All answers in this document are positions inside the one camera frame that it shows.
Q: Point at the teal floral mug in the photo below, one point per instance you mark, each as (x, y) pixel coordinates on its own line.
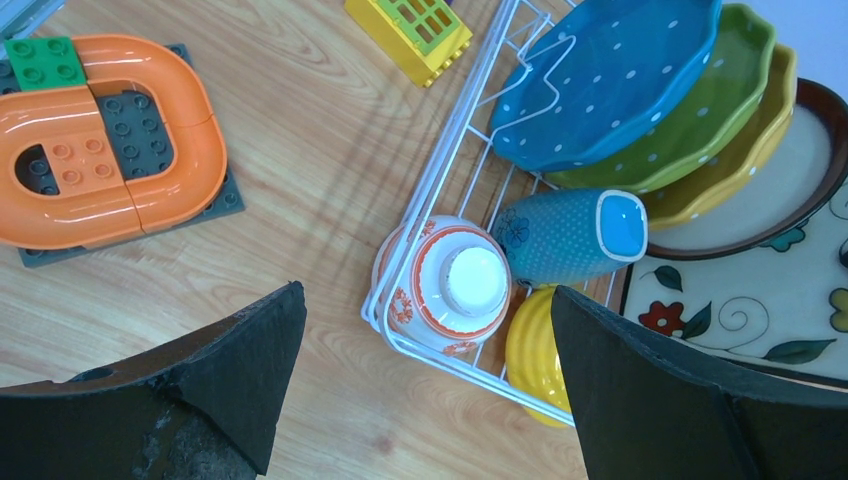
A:
(566, 237)

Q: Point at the yellow green toy block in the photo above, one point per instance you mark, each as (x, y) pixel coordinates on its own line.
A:
(422, 37)

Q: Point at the round red rimmed plate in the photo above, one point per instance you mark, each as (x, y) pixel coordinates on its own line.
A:
(808, 167)

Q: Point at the white wire dish rack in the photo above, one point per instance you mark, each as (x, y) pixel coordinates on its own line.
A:
(463, 177)

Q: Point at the yellow ribbed bowl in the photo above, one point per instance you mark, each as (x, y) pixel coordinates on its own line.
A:
(531, 355)

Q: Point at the blue polka dot plate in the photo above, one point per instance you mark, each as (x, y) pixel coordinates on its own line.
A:
(599, 79)

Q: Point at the green polka dot plate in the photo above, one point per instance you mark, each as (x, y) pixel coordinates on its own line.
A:
(719, 105)

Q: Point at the square floral plate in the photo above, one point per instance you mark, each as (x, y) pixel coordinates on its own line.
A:
(780, 308)

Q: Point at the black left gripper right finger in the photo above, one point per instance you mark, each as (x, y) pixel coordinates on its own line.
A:
(649, 407)

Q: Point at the yellow polka dot plate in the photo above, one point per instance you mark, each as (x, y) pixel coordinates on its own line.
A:
(725, 173)

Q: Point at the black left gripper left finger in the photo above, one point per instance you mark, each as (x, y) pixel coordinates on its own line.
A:
(203, 406)

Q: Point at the white orange patterned bowl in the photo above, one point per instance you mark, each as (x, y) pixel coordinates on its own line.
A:
(454, 293)

